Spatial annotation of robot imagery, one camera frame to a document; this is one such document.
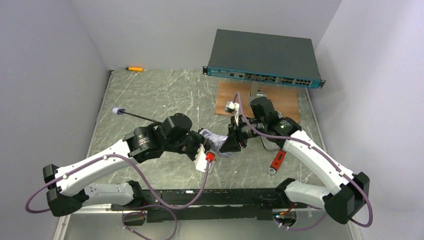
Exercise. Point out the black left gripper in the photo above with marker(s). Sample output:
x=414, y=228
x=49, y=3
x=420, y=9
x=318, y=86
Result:
x=199, y=145

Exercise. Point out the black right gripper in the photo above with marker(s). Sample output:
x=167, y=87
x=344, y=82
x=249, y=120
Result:
x=236, y=135

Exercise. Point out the black umbrella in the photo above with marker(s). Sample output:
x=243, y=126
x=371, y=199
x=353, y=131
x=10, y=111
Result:
x=215, y=139

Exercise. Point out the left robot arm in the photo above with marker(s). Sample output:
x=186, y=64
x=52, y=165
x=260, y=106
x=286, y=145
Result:
x=73, y=187

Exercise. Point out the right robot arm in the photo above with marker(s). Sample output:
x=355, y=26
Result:
x=344, y=192

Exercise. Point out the plywood board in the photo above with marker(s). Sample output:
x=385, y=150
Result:
x=284, y=100

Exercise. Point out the orange utility knife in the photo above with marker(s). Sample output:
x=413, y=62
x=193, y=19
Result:
x=134, y=69

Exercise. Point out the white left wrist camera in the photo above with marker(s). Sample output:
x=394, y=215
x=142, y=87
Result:
x=204, y=160

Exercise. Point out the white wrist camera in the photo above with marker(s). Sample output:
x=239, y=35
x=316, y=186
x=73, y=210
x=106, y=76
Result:
x=204, y=160
x=232, y=108

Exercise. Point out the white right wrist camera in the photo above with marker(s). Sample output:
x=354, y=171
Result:
x=232, y=108

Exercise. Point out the red handled adjustable wrench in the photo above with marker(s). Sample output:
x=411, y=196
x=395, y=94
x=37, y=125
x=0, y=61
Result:
x=277, y=162

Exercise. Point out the metal switch stand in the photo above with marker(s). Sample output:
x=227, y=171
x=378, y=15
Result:
x=255, y=92

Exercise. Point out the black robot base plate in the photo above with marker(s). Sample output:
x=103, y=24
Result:
x=244, y=203

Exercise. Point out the grey network switch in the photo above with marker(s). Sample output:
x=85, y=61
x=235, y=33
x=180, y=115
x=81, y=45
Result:
x=265, y=58

